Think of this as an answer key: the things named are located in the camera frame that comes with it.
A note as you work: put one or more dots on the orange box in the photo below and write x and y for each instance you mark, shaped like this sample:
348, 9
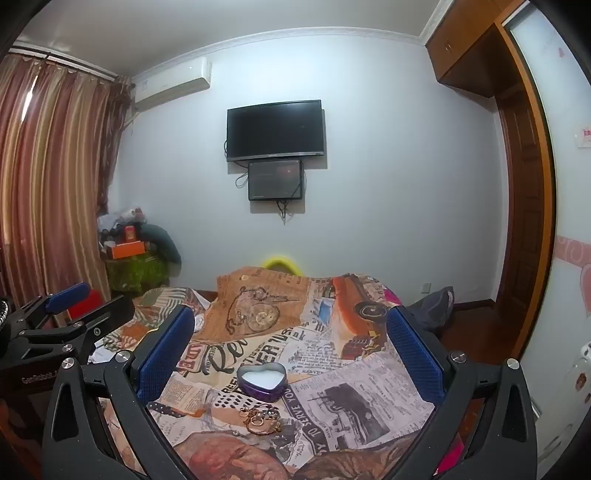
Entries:
125, 249

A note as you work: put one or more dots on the newspaper print blanket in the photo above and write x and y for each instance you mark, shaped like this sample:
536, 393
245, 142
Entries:
300, 323

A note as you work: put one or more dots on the white wall socket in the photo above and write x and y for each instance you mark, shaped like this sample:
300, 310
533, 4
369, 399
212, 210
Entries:
425, 288

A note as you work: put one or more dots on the red square box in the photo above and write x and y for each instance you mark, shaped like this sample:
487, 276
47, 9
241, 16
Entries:
94, 302

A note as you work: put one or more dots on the pink cloth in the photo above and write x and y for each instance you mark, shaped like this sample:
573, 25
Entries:
452, 454

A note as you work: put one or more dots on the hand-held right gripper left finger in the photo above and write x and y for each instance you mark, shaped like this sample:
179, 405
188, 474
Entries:
166, 350

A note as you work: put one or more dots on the small red box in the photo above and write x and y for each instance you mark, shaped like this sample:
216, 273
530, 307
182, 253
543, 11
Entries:
130, 233

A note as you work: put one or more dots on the white crumpled paper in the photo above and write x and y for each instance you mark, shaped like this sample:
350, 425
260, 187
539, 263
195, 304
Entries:
202, 311

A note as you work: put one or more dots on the white wall air conditioner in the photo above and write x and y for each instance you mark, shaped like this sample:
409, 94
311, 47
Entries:
173, 84

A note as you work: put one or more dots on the green cloth covered table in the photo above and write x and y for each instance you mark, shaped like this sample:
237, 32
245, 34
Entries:
134, 274

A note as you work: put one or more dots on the black wall television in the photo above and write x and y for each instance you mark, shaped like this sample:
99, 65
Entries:
275, 130

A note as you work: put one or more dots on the red white sticker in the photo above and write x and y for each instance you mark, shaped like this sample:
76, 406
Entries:
585, 138

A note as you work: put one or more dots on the striped brown curtain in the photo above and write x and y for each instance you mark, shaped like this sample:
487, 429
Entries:
55, 184

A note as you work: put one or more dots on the dark grey bag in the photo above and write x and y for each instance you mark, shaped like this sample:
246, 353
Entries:
436, 307

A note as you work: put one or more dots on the white sliding wardrobe door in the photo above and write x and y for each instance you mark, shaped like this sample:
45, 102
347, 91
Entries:
568, 207

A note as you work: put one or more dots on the brown wooden door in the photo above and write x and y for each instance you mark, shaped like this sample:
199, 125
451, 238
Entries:
519, 207

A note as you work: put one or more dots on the white plastic bags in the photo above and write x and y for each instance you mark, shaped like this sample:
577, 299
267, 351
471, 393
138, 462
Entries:
115, 221

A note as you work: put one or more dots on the small black wall monitor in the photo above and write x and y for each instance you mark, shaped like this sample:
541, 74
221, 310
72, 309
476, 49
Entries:
275, 180

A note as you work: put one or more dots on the wooden overhead cabinet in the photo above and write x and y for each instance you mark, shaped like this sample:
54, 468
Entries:
466, 50

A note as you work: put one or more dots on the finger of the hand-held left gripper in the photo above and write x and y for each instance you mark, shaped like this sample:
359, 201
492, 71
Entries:
104, 318
69, 295

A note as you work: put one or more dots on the purple heart-shaped tin box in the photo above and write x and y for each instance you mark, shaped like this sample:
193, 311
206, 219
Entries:
261, 383

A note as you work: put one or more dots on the black studded hair clip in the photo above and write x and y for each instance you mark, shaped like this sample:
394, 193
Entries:
164, 409

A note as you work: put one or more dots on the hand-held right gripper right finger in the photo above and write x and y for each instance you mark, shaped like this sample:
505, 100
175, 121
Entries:
415, 350

